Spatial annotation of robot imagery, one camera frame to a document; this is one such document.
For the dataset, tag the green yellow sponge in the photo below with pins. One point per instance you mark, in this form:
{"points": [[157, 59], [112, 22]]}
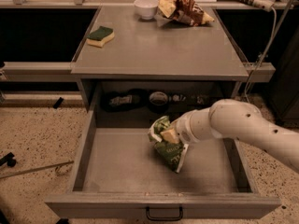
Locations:
{"points": [[100, 36]]}

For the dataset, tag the small black block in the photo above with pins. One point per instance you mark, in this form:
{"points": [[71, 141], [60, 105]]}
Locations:
{"points": [[58, 103]]}

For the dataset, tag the brown yellow chip bag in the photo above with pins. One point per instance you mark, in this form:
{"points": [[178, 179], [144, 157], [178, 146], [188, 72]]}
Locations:
{"points": [[184, 11]]}

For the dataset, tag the black bundle under cabinet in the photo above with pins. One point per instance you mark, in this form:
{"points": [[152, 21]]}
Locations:
{"points": [[124, 101]]}

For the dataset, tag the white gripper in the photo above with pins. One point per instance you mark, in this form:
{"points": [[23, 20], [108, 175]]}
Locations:
{"points": [[183, 129]]}

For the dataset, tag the green jalapeno chip bag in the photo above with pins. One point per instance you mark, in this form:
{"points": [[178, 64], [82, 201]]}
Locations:
{"points": [[173, 154]]}

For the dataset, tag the black drawer handle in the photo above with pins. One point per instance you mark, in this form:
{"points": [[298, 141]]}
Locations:
{"points": [[164, 214]]}

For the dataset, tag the black caster foot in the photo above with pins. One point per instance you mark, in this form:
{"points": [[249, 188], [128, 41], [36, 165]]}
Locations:
{"points": [[8, 160]]}

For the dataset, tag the white ceramic bowl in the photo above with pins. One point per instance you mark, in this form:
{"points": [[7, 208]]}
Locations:
{"points": [[146, 9]]}

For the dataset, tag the open grey top drawer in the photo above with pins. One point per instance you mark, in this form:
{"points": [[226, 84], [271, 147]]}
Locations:
{"points": [[118, 174]]}

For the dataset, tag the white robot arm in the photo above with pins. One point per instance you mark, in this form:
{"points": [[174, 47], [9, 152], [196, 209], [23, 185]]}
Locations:
{"points": [[240, 121]]}

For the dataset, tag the dark round tape roll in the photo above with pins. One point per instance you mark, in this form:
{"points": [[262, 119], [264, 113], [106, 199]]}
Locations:
{"points": [[158, 102]]}

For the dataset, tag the thin metal rod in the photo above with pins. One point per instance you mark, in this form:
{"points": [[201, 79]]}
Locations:
{"points": [[29, 171]]}

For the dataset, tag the grey cabinet with top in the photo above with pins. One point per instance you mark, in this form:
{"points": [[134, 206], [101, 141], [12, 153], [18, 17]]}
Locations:
{"points": [[156, 49]]}

